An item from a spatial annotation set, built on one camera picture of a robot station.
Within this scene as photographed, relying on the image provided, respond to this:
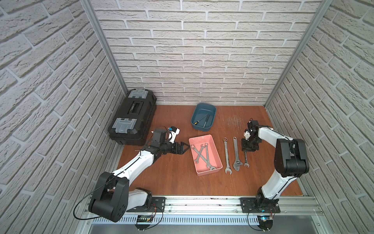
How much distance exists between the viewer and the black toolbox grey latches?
851 mm

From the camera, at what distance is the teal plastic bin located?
1.05m

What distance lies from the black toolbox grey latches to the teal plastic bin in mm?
324
